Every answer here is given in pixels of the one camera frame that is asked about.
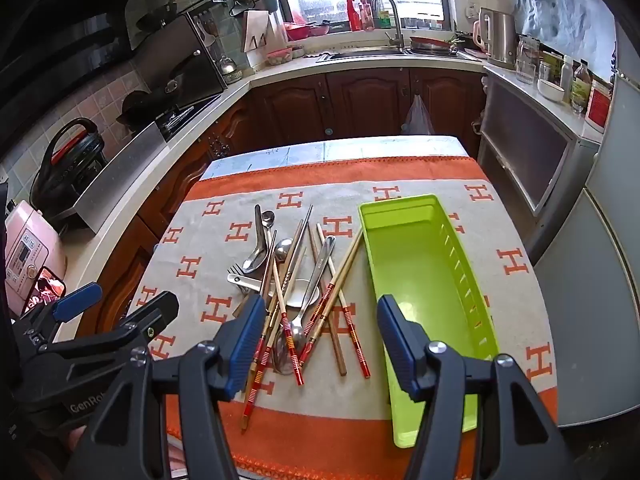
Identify hanging plastic bag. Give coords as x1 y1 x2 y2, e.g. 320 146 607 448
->
402 94 433 136

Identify wooden cutting board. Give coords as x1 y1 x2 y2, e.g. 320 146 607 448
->
242 9 288 53

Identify green plastic utensil tray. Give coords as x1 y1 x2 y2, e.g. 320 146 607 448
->
357 194 501 450

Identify steel fork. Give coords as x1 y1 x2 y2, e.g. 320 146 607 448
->
226 265 263 296

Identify steel splash guard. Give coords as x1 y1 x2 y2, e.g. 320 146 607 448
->
50 120 171 233

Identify steel electric kettle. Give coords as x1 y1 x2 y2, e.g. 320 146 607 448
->
472 7 517 71

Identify red frying pan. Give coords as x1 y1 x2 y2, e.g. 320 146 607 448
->
410 35 458 56

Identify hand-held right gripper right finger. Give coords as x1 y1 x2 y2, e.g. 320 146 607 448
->
376 294 563 480

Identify white plastic bottle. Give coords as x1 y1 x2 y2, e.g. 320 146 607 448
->
560 55 575 103

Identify black range hood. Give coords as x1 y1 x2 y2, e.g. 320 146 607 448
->
0 0 166 76

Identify red banded pale chopstick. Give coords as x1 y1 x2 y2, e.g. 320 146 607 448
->
295 228 364 368
314 223 372 380
270 229 305 387
241 280 288 434

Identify white kitchen countertop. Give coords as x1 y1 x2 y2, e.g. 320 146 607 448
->
50 47 501 341

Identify red basin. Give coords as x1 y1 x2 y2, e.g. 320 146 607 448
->
284 22 331 41

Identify green label bottle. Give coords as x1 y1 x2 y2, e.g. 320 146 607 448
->
571 60 593 113

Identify white bowl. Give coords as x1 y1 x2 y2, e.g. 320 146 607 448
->
537 79 566 103

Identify red label jar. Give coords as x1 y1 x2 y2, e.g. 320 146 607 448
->
586 80 613 133

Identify glass jar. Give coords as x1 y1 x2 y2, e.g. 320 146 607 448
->
515 35 541 83

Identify bent handle steel soup spoon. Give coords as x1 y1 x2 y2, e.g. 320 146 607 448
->
242 204 271 275

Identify small steel spoon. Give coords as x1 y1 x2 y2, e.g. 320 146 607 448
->
261 210 277 261

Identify steel kitchen faucet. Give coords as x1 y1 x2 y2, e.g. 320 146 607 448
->
372 0 406 51

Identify grey storage cabinet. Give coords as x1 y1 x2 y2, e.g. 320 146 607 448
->
477 67 601 266

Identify grey refrigerator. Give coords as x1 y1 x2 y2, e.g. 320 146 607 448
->
532 75 640 431

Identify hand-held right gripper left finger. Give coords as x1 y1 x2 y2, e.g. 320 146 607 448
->
62 294 267 480

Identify steel kitchen sink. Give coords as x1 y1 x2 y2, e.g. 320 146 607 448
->
317 45 481 61

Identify steel table knife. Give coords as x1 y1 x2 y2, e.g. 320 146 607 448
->
292 235 337 311

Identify orange and grey printed blanket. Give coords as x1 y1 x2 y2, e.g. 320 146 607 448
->
127 152 558 480

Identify black pressure cooker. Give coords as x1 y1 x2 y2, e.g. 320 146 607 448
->
29 117 108 211

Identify smartphone with lit screen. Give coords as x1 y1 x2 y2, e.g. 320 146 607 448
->
20 265 67 318

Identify white ceramic spoon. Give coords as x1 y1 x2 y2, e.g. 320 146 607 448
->
285 277 321 308

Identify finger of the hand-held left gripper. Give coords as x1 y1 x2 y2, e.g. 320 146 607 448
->
17 282 103 346
37 291 180 361

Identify brown wooden kitchen cabinets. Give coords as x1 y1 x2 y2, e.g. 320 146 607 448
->
65 67 488 341

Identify black wok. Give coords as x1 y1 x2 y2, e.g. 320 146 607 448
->
117 87 181 131

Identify pink rice cooker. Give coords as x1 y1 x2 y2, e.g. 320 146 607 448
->
4 200 68 318

